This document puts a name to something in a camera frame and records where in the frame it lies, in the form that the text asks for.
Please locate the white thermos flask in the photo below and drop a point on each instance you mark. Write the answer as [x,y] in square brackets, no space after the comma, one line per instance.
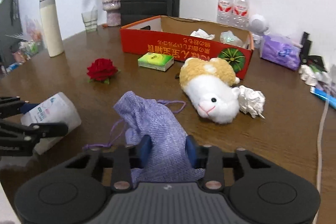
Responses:
[51,27]

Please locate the green pocket tissue packet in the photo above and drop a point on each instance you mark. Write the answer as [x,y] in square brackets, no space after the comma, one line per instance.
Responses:
[155,59]

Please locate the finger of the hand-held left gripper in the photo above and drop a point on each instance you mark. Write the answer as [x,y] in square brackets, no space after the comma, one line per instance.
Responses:
[25,107]
[39,130]

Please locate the white tissue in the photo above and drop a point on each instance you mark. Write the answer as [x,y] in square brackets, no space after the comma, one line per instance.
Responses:
[202,33]
[250,100]

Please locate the red artificial rose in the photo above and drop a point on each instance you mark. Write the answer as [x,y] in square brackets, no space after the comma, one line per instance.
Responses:
[101,69]

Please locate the purple tissue pack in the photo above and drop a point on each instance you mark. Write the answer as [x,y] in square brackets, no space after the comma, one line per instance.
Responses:
[279,52]

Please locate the red cardboard box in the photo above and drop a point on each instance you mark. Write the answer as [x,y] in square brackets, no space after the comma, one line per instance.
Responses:
[170,47]

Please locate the pile of wrapped flowers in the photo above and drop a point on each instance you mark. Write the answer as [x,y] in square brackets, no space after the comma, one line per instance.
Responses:
[29,47]

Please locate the white and tan plush alpaca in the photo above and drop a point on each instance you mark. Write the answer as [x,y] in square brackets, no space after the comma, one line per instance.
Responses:
[210,92]

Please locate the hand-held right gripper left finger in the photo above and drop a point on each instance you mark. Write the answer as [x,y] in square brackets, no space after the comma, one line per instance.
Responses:
[146,151]

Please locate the crumpled clear plastic bag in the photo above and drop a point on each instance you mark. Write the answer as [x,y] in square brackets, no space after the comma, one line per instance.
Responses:
[231,37]

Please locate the dark wall board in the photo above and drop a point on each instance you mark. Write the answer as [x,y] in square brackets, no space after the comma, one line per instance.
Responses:
[9,19]

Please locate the clear water bottle red label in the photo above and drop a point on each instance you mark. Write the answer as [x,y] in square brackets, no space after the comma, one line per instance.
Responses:
[241,10]
[225,7]

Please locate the blue toothpaste tube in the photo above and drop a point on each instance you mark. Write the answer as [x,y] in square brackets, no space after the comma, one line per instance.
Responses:
[324,96]

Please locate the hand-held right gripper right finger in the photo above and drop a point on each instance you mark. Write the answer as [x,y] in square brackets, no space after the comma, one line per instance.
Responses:
[190,153]

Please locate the clear glass cup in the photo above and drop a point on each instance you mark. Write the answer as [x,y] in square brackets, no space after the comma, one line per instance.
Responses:
[89,22]

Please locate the white wet wipes pack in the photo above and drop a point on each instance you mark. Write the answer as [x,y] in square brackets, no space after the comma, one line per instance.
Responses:
[53,112]

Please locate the marbled pink vase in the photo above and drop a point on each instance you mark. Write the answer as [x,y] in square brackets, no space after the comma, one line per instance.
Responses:
[111,3]

